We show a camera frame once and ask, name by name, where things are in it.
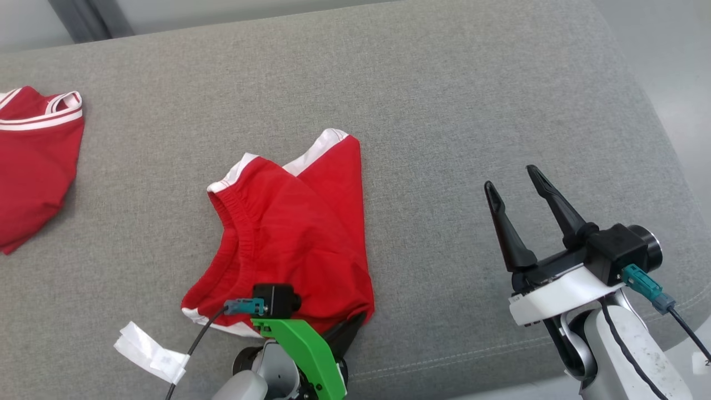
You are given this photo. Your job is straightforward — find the white paper label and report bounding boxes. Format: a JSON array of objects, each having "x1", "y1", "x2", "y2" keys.
[{"x1": 114, "y1": 321, "x2": 189, "y2": 385}]

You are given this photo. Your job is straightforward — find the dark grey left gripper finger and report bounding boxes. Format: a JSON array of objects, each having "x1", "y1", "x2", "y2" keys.
[{"x1": 325, "y1": 312, "x2": 367, "y2": 356}]

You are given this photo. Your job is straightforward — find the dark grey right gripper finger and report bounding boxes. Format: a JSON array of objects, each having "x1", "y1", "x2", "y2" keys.
[
  {"x1": 526, "y1": 165, "x2": 599, "y2": 249},
  {"x1": 484, "y1": 181, "x2": 538, "y2": 272}
]

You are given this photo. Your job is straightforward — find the grey slanted frame bar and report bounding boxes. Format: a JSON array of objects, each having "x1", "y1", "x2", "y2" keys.
[{"x1": 49, "y1": 0, "x2": 134, "y2": 44}]

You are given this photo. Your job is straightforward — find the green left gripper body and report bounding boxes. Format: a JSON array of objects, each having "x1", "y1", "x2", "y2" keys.
[{"x1": 251, "y1": 317, "x2": 346, "y2": 400}]

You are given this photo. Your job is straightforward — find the red shorts with white stripes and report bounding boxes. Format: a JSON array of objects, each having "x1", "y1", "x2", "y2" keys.
[{"x1": 181, "y1": 129, "x2": 375, "y2": 339}]

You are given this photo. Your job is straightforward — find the red basketball jersey number 23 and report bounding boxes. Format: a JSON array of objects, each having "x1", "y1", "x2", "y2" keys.
[{"x1": 0, "y1": 86, "x2": 85, "y2": 255}]

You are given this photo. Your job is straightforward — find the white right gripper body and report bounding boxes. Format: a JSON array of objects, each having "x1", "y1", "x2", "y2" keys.
[{"x1": 508, "y1": 250, "x2": 625, "y2": 327}]

